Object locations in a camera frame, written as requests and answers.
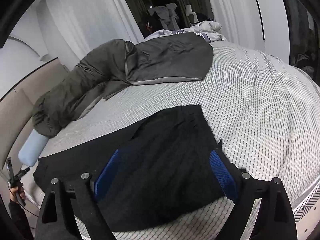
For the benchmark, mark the glass door wardrobe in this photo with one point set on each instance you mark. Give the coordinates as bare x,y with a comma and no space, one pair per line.
304,38

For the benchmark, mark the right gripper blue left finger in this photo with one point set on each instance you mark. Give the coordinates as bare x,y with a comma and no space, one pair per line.
74,182

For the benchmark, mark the black pants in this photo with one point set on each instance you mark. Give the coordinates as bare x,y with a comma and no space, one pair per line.
164,170

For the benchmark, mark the white office chair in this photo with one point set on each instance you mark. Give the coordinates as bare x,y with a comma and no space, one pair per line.
191,16

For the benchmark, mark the white honeycomb mattress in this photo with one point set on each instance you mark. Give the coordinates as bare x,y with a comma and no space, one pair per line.
265,112

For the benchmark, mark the white crumpled bedsheet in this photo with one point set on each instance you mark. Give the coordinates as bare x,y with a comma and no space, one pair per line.
210,31

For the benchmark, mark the beige upholstered headboard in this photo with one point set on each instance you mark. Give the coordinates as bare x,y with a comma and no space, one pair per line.
17,106

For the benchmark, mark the person's left hand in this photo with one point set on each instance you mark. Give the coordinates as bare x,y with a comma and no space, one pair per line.
17,190

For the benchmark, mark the dark grey duvet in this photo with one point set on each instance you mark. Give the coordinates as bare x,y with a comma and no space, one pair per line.
116,65

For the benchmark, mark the light blue pillow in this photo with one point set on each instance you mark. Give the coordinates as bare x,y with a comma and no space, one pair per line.
32,148

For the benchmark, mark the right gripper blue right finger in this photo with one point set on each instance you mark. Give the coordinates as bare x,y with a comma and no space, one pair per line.
275,219

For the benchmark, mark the white sheer curtain left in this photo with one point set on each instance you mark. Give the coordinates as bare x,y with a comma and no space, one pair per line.
72,28

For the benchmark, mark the clothes pile on rack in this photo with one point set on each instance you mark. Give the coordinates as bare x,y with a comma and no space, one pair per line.
167,16

